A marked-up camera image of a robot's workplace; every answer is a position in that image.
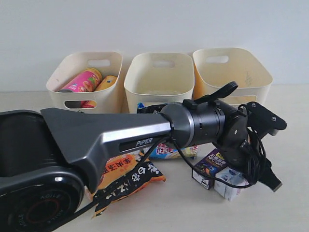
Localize blue instant noodle packet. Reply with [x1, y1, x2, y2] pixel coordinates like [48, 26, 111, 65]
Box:
[137, 102, 198, 159]

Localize pink Lays chips can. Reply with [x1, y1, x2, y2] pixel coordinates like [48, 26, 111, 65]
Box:
[58, 68, 103, 93]

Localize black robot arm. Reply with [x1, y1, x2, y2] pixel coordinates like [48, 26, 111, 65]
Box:
[0, 99, 287, 232]

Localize right cream plastic bin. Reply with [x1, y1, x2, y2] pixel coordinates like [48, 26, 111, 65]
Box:
[192, 48, 273, 107]

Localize orange instant noodle packet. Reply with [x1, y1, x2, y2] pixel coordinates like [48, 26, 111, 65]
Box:
[86, 151, 166, 217]

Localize middle cream plastic bin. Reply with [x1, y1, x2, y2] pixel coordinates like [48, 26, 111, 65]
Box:
[124, 52, 195, 113]

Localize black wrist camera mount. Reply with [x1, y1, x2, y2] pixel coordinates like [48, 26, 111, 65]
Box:
[239, 101, 287, 139]

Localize white blue milk carton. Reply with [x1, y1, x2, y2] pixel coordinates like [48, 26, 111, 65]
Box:
[214, 167, 248, 201]

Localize cream plastic bin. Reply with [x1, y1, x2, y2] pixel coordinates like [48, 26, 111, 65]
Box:
[192, 48, 273, 107]
[46, 52, 124, 113]
[124, 52, 195, 113]

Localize left cream plastic bin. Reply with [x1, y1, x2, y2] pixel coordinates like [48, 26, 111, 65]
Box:
[46, 52, 124, 113]

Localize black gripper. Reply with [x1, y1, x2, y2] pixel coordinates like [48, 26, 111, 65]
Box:
[222, 135, 282, 192]

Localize purple juice carton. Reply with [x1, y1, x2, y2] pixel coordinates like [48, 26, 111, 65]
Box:
[192, 149, 227, 190]

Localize yellow Lays chips can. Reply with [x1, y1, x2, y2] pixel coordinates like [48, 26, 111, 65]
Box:
[82, 75, 117, 108]

